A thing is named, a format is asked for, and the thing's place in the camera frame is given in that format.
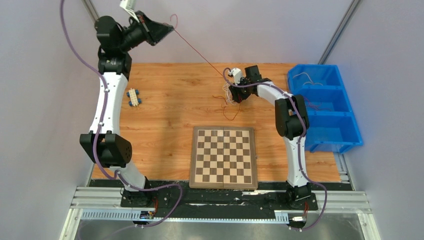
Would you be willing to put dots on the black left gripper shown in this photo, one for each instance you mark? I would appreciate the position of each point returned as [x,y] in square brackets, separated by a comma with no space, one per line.
[148,27]

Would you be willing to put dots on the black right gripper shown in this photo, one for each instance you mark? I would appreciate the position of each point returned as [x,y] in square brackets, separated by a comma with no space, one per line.
[239,97]

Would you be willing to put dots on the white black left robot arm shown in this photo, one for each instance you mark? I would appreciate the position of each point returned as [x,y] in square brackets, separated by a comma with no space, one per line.
[103,143]

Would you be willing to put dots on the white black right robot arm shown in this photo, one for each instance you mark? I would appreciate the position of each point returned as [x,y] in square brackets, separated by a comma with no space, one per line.
[291,123]

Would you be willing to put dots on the wooden chessboard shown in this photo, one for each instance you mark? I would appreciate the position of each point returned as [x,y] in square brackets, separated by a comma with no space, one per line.
[223,157]

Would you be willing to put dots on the white blue connector block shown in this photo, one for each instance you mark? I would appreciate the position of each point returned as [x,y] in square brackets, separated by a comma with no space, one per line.
[133,95]

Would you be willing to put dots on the blue compartment bin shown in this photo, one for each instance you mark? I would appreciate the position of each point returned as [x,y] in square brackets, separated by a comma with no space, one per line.
[332,123]

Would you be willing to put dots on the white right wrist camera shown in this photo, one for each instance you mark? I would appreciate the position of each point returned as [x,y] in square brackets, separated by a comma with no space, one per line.
[236,74]

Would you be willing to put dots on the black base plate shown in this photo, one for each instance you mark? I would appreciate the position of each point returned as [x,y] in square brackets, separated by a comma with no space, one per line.
[208,203]

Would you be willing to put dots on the aluminium frame rail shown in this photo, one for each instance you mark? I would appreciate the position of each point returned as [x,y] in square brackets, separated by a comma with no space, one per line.
[101,204]

